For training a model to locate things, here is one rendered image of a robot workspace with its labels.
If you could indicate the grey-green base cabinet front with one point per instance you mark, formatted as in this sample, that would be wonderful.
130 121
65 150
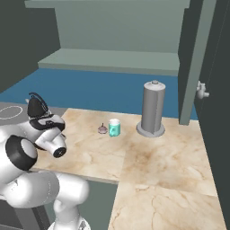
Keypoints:
101 203

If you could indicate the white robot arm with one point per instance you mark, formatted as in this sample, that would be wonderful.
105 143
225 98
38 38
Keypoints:
30 182

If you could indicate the grey hob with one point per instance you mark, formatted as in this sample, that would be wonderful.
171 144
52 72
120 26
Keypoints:
12 112

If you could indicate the teal cup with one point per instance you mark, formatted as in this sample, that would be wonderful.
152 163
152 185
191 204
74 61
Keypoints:
114 128

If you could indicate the small purple garlic bulb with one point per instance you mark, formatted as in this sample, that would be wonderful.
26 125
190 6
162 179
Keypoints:
102 129

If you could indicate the grey paper towel holder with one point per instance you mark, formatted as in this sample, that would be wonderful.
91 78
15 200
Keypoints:
153 104

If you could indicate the dark wall cabinet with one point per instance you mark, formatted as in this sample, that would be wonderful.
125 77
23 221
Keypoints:
24 39

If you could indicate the grey-green cabinet door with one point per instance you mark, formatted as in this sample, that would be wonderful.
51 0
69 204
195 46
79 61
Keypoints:
191 60

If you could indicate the black kettle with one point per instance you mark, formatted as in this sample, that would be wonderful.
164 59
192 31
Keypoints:
35 106

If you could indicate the dark tall cabinet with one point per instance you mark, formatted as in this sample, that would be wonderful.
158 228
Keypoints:
220 125

